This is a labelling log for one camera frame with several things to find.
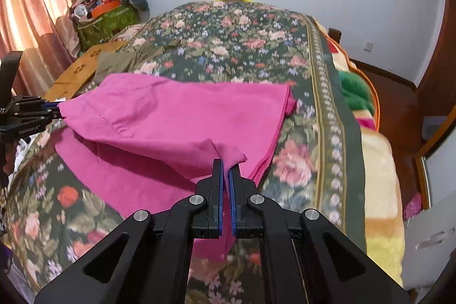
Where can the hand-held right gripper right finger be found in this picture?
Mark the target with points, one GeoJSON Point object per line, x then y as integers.
{"type": "Point", "coordinates": [232, 190]}

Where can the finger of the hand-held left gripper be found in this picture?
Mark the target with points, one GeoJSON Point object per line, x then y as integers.
{"type": "Point", "coordinates": [32, 115]}
{"type": "Point", "coordinates": [32, 101]}

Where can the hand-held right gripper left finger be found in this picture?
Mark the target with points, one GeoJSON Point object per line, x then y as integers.
{"type": "Point", "coordinates": [221, 183]}

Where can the pink pants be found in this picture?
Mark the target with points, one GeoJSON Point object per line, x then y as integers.
{"type": "Point", "coordinates": [160, 111]}

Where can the olive pants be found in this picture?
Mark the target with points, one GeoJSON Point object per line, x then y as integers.
{"type": "Point", "coordinates": [114, 63]}

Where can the pink curtain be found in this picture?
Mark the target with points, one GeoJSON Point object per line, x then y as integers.
{"type": "Point", "coordinates": [35, 5]}

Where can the small white fan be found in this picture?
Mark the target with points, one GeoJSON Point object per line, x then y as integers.
{"type": "Point", "coordinates": [82, 11]}

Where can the green storage bag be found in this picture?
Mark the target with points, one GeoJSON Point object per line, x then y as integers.
{"type": "Point", "coordinates": [107, 24]}

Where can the orange box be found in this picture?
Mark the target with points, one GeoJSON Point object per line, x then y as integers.
{"type": "Point", "coordinates": [107, 8]}

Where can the striped blanket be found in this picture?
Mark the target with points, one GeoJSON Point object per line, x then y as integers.
{"type": "Point", "coordinates": [131, 33]}

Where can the floral bed blanket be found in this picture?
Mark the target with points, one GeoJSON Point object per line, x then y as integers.
{"type": "Point", "coordinates": [231, 40]}

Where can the colourful fleece blanket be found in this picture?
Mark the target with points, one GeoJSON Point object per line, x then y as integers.
{"type": "Point", "coordinates": [381, 183]}

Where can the pink dotted cloth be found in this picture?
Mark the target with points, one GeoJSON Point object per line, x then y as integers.
{"type": "Point", "coordinates": [412, 208]}

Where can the wooden bed post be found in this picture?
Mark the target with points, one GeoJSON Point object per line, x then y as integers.
{"type": "Point", "coordinates": [334, 35]}

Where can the white wall socket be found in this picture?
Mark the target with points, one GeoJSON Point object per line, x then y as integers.
{"type": "Point", "coordinates": [368, 47]}

